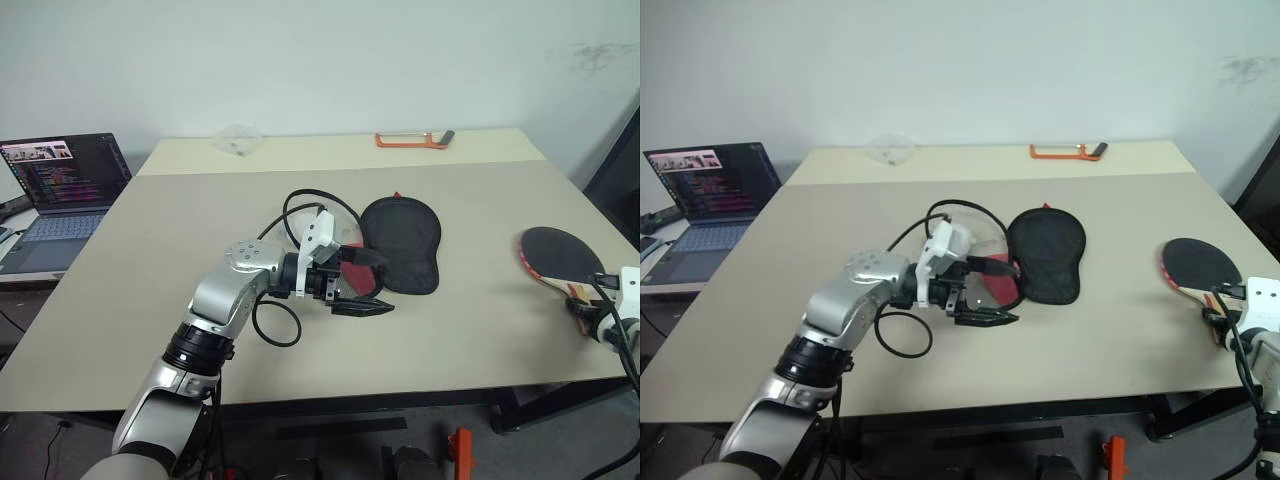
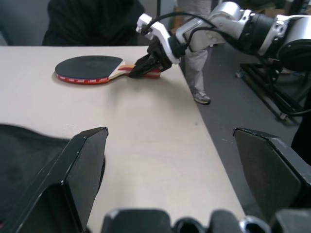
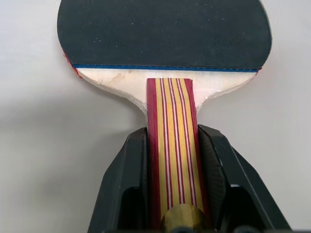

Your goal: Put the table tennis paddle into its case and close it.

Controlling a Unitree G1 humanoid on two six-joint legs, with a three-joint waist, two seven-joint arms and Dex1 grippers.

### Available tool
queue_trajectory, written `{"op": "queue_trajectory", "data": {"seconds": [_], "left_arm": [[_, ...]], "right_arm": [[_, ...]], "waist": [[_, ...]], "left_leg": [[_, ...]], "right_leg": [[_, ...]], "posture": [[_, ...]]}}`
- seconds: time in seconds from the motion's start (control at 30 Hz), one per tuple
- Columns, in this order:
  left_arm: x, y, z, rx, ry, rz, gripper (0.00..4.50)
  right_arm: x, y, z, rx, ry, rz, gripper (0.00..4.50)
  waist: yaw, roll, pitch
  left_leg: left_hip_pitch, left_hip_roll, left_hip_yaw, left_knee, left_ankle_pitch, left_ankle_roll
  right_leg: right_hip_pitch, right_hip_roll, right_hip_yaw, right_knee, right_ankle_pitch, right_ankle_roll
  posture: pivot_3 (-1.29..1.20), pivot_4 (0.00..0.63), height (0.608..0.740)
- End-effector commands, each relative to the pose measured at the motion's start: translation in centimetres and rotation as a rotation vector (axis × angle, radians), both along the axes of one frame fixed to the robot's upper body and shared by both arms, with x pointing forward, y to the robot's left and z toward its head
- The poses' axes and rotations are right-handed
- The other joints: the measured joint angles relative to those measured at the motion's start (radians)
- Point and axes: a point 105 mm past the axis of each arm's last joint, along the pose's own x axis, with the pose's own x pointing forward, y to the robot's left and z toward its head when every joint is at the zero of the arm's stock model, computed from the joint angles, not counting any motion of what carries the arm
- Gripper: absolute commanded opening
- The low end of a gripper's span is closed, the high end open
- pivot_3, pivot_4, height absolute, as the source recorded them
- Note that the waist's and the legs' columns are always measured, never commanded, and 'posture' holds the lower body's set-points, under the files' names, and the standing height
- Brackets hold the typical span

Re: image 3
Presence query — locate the table tennis paddle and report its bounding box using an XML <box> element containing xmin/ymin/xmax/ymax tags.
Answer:
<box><xmin>56</xmin><ymin>0</ymin><xmax>272</xmax><ymax>233</ymax></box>

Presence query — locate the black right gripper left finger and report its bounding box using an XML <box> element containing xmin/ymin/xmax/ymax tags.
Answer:
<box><xmin>86</xmin><ymin>127</ymin><xmax>151</xmax><ymax>233</ymax></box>

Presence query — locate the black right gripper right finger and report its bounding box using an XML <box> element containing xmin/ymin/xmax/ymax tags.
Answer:
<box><xmin>197</xmin><ymin>124</ymin><xmax>292</xmax><ymax>233</ymax></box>

